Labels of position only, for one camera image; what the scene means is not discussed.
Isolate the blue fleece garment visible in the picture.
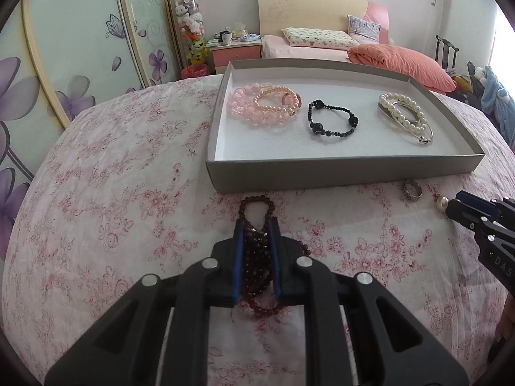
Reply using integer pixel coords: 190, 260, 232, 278
480, 65, 515, 149

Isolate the pink floral tablecloth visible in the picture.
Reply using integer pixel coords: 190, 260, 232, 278
0, 74, 515, 386

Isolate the clear tube of plush toys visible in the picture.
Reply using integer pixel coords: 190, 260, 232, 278
171, 0, 208, 67

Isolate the pink pearl bracelet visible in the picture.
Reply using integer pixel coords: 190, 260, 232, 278
253, 86, 302, 116

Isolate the purple print cushion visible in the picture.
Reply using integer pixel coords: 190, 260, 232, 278
347, 15, 382, 43

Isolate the white floral pillow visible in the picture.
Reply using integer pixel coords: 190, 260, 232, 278
281, 27, 360, 52

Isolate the pink white nightstand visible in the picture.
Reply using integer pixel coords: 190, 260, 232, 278
208, 40, 265, 75

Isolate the thin silver bangle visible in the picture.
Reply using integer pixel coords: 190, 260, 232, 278
387, 102, 435, 145

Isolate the silver ring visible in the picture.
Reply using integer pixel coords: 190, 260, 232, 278
402, 179, 423, 201

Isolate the dark red bead bracelet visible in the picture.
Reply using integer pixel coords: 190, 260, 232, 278
237, 196, 307, 317

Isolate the salmon pink duvet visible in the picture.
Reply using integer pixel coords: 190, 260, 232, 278
348, 43, 458, 93

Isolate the pink basket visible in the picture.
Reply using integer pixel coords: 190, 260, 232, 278
181, 65, 209, 80

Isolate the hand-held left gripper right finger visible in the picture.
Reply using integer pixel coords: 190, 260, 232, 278
269, 216, 469, 386

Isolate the flower print sliding wardrobe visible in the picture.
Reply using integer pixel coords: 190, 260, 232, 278
0, 0, 183, 258

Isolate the black bead bracelet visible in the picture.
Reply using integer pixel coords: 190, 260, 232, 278
308, 98, 360, 138

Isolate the grey cardboard tray box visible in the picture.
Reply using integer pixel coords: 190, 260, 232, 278
206, 59, 486, 194

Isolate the white pearl bracelet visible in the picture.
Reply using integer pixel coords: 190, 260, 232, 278
379, 92, 428, 136

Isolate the pink quartz bead bracelet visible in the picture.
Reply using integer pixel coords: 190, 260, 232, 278
228, 84, 296, 126

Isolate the dark wooden chair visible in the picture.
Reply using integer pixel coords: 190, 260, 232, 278
435, 35, 460, 71

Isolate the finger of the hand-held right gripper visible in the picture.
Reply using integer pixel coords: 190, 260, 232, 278
454, 190, 500, 218
444, 198, 490, 233

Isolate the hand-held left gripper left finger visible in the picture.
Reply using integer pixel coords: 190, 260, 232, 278
44, 219, 246, 386

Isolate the pink bed sheet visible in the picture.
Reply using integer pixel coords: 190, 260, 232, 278
261, 34, 357, 63

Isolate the person's right forearm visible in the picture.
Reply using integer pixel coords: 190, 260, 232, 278
487, 293, 515, 364

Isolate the beige pink headboard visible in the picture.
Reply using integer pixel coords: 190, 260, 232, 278
257, 0, 390, 46

